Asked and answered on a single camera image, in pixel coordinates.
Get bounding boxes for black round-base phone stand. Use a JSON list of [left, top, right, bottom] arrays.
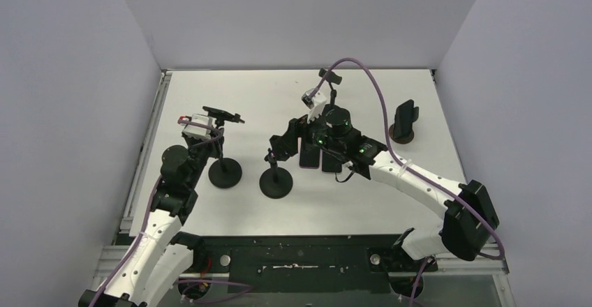
[[318, 68, 343, 109]]

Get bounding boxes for purple-edged black smartphone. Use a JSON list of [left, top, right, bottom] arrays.
[[299, 139, 321, 169]]

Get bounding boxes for black smartphone white edge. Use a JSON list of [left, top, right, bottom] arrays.
[[321, 151, 342, 174]]

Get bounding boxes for tall black tripod phone stand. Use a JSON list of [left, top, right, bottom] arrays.
[[208, 137, 242, 189]]

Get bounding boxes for dark blue-edged smartphone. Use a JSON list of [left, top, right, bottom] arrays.
[[394, 99, 419, 132]]

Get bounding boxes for black phone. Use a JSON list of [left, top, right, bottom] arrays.
[[202, 106, 245, 127]]

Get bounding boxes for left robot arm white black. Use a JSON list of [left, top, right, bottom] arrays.
[[78, 128, 223, 306]]

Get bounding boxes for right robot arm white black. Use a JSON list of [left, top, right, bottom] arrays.
[[269, 107, 499, 270]]

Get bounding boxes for brown wooden round phone stand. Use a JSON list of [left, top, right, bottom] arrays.
[[388, 124, 415, 144]]

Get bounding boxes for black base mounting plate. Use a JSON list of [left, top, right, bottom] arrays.
[[172, 232, 421, 294]]

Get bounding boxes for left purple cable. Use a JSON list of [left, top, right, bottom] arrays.
[[87, 118, 224, 307]]

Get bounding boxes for purple cable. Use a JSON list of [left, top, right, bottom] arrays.
[[306, 58, 506, 262], [87, 118, 224, 307]]

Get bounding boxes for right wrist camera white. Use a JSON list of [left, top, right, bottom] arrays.
[[301, 88, 327, 123]]

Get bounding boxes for aluminium frame rail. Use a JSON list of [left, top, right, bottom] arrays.
[[78, 70, 172, 306]]

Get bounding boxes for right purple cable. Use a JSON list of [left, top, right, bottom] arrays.
[[306, 58, 506, 262]]

